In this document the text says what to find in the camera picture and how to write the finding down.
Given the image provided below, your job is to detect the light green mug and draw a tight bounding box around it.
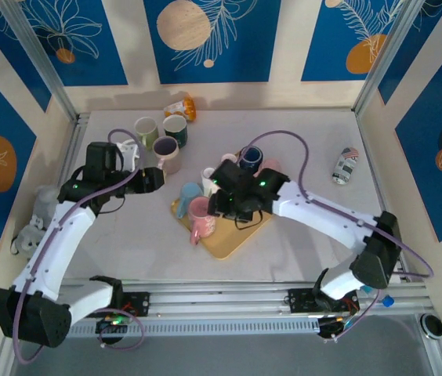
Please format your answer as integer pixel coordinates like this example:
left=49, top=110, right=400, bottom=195
left=134, top=116, right=159, bottom=152

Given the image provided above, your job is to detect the aluminium frame post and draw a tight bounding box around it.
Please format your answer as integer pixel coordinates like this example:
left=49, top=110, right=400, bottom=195
left=0, top=0, right=82, bottom=122
left=352, top=0, right=442, bottom=114

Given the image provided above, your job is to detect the iridescent mug with purple inside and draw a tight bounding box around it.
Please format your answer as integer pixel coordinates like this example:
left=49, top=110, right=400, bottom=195
left=152, top=136, right=182, bottom=175

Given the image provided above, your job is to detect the white faceted mug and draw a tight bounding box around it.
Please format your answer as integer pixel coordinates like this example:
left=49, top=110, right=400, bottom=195
left=200, top=167, right=222, bottom=197

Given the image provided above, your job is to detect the dark green mug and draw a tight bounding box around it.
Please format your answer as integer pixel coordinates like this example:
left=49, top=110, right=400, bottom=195
left=162, top=114, right=189, bottom=149

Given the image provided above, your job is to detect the grey plush koala toy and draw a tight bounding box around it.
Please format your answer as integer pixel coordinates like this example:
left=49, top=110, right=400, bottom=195
left=11, top=186, right=60, bottom=258

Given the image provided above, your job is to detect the aluminium front rail frame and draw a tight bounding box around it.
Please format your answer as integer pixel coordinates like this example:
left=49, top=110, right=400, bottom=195
left=3, top=280, right=429, bottom=324

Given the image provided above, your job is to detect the light blue mug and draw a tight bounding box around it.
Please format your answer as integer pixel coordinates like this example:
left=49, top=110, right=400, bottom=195
left=176, top=182, right=203, bottom=219

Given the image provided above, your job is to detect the grey slotted cable duct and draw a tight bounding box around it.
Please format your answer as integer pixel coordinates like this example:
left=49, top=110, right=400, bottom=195
left=19, top=319, right=322, bottom=340

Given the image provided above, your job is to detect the navy blue mug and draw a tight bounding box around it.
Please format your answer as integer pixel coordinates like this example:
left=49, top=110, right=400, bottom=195
left=238, top=145, right=264, bottom=172

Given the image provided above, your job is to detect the yellow tray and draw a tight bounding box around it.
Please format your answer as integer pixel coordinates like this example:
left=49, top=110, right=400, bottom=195
left=170, top=150, right=296, bottom=262

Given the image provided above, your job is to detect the clear tube with blue cap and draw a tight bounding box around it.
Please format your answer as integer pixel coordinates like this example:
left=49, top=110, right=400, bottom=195
left=361, top=285, right=395, bottom=309

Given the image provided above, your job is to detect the black round knob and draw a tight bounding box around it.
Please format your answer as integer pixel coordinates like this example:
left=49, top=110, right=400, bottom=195
left=419, top=313, right=442, bottom=338

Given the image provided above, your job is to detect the white can with flag print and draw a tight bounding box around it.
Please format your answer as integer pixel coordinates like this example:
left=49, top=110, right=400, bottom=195
left=331, top=146, right=360, bottom=185

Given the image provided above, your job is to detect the pink floral mug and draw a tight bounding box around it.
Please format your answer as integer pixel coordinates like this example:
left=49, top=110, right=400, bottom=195
left=187, top=196, right=217, bottom=246

